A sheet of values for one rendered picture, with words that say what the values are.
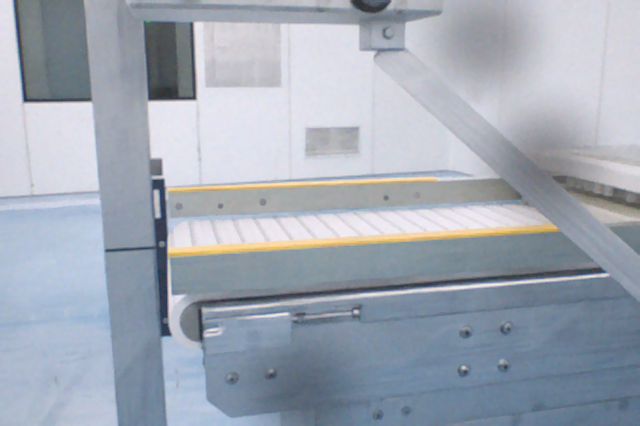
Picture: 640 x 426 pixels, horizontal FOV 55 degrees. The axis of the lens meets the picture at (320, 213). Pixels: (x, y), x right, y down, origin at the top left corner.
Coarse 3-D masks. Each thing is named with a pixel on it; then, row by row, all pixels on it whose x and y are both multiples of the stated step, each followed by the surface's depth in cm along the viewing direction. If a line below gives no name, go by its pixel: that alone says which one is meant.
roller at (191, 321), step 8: (192, 304) 49; (200, 304) 49; (184, 312) 49; (192, 312) 49; (200, 312) 49; (184, 320) 49; (192, 320) 49; (200, 320) 49; (184, 328) 49; (192, 328) 49; (200, 328) 49; (192, 336) 49; (200, 336) 49
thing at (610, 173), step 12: (528, 156) 80; (540, 156) 78; (552, 156) 76; (564, 156) 75; (576, 156) 76; (552, 168) 76; (564, 168) 73; (576, 168) 71; (588, 168) 69; (600, 168) 67; (612, 168) 66; (624, 168) 66; (636, 168) 66; (600, 180) 67; (612, 180) 66; (624, 180) 64; (636, 180) 62; (636, 192) 63
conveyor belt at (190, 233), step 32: (192, 224) 71; (224, 224) 71; (256, 224) 71; (288, 224) 71; (320, 224) 71; (352, 224) 71; (384, 224) 71; (416, 224) 71; (448, 224) 71; (480, 224) 71; (512, 224) 71; (544, 224) 71; (288, 288) 51; (320, 288) 51
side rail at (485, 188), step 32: (192, 192) 73; (224, 192) 73; (256, 192) 74; (288, 192) 75; (320, 192) 76; (352, 192) 77; (384, 192) 78; (416, 192) 79; (448, 192) 81; (480, 192) 82; (512, 192) 83
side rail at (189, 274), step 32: (608, 224) 56; (192, 256) 47; (224, 256) 47; (256, 256) 48; (288, 256) 48; (320, 256) 49; (352, 256) 50; (384, 256) 50; (416, 256) 51; (448, 256) 52; (480, 256) 53; (512, 256) 53; (544, 256) 54; (576, 256) 55; (192, 288) 47; (224, 288) 48; (256, 288) 48
